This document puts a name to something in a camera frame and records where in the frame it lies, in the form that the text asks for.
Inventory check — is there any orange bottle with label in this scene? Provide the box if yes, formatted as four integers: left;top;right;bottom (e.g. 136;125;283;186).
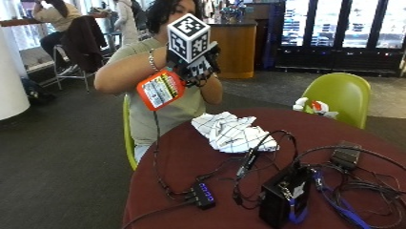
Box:
136;69;188;112

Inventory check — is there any wooden counter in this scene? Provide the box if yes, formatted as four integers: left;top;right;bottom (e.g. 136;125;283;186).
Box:
208;20;259;80

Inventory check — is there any white marker cube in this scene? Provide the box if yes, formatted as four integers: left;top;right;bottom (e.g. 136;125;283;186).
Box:
167;12;212;64

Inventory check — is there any the person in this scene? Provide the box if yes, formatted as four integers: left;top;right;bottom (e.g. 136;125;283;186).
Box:
93;0;225;164

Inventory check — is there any white checked cloth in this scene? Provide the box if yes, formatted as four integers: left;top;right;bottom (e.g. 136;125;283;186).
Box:
191;111;281;155

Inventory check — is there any green plastic chair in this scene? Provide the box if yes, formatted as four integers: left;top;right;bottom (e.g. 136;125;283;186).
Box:
301;72;373;130
121;94;140;172

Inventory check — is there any white and red soft toy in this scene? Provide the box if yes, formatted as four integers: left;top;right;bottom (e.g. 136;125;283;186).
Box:
292;96;340;119

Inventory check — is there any dark jacket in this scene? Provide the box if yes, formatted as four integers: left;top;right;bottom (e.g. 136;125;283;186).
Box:
60;15;109;73

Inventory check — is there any black glass door cabinet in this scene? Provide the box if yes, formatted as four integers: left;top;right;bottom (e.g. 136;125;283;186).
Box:
275;0;406;76

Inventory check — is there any black hub with blue lights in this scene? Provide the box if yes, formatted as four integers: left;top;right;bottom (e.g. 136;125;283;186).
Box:
189;181;217;211

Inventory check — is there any black bag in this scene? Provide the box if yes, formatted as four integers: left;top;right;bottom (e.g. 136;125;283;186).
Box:
20;77;58;106

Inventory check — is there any small black adapter box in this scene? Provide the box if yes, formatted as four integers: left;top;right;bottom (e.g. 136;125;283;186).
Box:
330;140;364;170

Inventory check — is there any white round column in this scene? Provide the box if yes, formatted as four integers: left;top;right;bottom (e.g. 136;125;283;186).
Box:
0;25;32;121

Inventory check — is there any wooden bar table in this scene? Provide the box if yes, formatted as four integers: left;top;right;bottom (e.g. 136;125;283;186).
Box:
0;11;109;29

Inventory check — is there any silver bracelet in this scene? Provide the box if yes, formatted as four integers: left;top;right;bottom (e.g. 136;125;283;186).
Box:
148;48;161;73

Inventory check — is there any black cable dongle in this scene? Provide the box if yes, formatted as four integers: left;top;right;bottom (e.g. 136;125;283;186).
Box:
235;147;260;179

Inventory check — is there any black looped cable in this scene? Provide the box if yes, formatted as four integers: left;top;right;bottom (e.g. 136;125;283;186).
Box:
252;129;300;166

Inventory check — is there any black glove cable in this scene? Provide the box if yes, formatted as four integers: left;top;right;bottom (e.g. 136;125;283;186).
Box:
151;110;201;202

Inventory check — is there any metal frame chair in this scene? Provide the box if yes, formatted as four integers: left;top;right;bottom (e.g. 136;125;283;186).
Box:
52;44;96;94

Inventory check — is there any blue lanyard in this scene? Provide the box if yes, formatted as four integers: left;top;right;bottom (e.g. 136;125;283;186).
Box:
288;171;374;229

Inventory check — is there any black cable bundle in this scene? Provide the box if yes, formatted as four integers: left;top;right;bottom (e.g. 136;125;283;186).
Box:
296;144;406;229

